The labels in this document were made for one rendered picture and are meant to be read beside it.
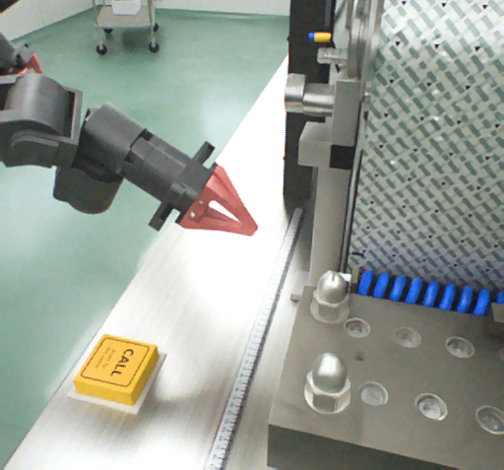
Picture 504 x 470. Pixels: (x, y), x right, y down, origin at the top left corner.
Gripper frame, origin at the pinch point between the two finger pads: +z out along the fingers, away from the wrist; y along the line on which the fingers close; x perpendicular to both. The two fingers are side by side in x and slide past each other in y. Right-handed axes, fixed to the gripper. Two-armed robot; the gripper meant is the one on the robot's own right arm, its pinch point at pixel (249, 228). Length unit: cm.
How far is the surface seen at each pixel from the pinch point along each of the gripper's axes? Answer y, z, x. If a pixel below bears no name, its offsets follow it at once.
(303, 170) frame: -32.4, 6.3, -8.2
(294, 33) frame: -32.5, -7.6, 9.6
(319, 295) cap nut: 8.4, 7.6, 4.5
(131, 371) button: 11.5, -2.0, -16.7
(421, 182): 0.9, 9.6, 15.8
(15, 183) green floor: -151, -92, -180
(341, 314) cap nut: 8.6, 10.4, 4.1
